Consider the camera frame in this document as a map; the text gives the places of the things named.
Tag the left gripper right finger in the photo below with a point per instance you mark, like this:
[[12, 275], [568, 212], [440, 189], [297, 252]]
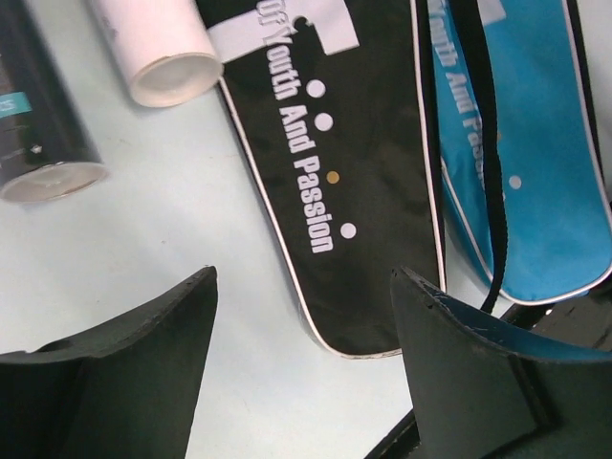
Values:
[[482, 387]]

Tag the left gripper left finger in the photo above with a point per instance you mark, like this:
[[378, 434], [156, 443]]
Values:
[[127, 388]]

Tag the blue racket bag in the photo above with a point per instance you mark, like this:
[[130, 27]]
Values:
[[521, 165]]

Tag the black shuttlecock tube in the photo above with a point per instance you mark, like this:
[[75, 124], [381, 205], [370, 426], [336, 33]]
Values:
[[46, 152]]

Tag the black sport racket bag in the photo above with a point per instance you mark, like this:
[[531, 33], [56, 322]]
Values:
[[334, 105]]

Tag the white shuttlecock tube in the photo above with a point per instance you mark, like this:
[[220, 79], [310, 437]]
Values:
[[161, 48]]

